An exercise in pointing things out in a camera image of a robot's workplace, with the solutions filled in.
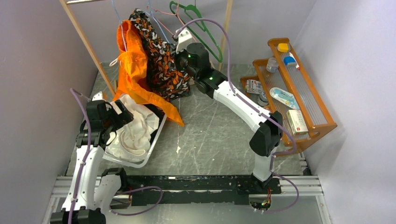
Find patterned dark shorts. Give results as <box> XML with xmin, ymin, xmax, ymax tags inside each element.
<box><xmin>129</xmin><ymin>8</ymin><xmax>191</xmax><ymax>101</ymax></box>

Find white shorts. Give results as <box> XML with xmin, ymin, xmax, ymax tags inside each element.
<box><xmin>105</xmin><ymin>94</ymin><xmax>160</xmax><ymax>163</ymax></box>

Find white plastic basket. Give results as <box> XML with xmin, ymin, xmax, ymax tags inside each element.
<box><xmin>103</xmin><ymin>94</ymin><xmax>167</xmax><ymax>168</ymax></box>

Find green plastic hanger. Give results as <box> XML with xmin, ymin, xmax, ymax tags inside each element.
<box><xmin>169</xmin><ymin>0</ymin><xmax>223</xmax><ymax>63</ymax></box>

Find pink hanger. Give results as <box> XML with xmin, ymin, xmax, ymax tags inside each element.
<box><xmin>151</xmin><ymin>0</ymin><xmax>191</xmax><ymax>43</ymax></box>

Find blue wire hanger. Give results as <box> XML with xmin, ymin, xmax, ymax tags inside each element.
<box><xmin>111</xmin><ymin>0</ymin><xmax>127</xmax><ymax>52</ymax></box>
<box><xmin>147</xmin><ymin>0</ymin><xmax>170</xmax><ymax>43</ymax></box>

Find orange wooden shelf rack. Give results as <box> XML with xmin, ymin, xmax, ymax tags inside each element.
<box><xmin>240</xmin><ymin>38</ymin><xmax>337</xmax><ymax>154</ymax></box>

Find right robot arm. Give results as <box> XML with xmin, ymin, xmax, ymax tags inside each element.
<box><xmin>174</xmin><ymin>28</ymin><xmax>283</xmax><ymax>193</ymax></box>

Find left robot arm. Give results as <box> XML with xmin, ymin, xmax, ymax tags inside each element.
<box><xmin>49</xmin><ymin>92</ymin><xmax>134</xmax><ymax>224</ymax></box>

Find orange shorts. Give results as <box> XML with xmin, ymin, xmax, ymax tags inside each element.
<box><xmin>113</xmin><ymin>20</ymin><xmax>184</xmax><ymax>126</ymax></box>

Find snack packet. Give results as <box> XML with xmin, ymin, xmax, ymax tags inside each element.
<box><xmin>245</xmin><ymin>79</ymin><xmax>263</xmax><ymax>94</ymax></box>

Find small plastic bottle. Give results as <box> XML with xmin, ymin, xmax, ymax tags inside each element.
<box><xmin>266</xmin><ymin>57</ymin><xmax>279</xmax><ymax>73</ymax></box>

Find yellow sponge block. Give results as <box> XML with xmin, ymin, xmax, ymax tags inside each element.
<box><xmin>277</xmin><ymin>43</ymin><xmax>290</xmax><ymax>53</ymax></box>

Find wooden clothes rack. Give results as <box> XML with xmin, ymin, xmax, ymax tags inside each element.
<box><xmin>59</xmin><ymin>0</ymin><xmax>233</xmax><ymax>96</ymax></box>

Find blue eraser block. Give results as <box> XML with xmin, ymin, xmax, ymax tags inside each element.
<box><xmin>283</xmin><ymin>56</ymin><xmax>295</xmax><ymax>67</ymax></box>

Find red white marker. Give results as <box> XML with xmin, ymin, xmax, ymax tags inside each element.
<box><xmin>289</xmin><ymin>52</ymin><xmax>300</xmax><ymax>70</ymax></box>

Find white red box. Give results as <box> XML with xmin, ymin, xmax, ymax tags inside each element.
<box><xmin>286</xmin><ymin>110</ymin><xmax>308</xmax><ymax>135</ymax></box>

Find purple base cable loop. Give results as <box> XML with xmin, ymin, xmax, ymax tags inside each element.
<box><xmin>107</xmin><ymin>186</ymin><xmax>164</xmax><ymax>217</ymax></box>

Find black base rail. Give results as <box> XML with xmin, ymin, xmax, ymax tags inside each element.
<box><xmin>113</xmin><ymin>175</ymin><xmax>282</xmax><ymax>206</ymax></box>

